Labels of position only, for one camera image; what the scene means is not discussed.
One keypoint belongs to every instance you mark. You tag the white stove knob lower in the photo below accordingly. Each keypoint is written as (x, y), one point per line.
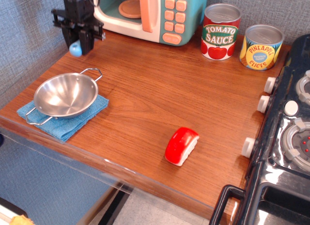
(248, 147)

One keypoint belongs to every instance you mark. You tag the red and white toy sushi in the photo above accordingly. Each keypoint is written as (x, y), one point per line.
(181, 145)

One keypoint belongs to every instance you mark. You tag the pineapple slices can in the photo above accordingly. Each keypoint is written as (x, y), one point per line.
(261, 47)

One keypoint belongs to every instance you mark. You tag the teal toy microwave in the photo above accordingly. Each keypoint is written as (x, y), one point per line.
(170, 22)

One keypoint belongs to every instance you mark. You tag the white stove knob middle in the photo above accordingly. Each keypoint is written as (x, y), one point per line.
(263, 102)

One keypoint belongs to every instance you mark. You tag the black toy stove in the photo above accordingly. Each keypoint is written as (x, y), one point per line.
(277, 190)

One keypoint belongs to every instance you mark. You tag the blue and grey measuring spoon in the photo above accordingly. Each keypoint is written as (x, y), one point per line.
(75, 49)

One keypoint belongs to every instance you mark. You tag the blue folded cloth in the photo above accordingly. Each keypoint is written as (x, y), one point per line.
(61, 128)

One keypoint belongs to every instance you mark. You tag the white stove knob upper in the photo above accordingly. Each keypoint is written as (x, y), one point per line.
(269, 85)

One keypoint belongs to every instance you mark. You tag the tomato sauce can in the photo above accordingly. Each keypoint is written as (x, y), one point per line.
(219, 31)

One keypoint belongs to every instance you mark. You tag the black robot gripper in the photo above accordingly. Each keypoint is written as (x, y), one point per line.
(77, 21)

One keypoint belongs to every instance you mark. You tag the steel bowl with wire handles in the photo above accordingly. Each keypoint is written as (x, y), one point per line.
(66, 95)

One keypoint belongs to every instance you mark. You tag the white stove knob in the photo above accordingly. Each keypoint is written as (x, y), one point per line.
(248, 147)
(263, 102)
(269, 85)

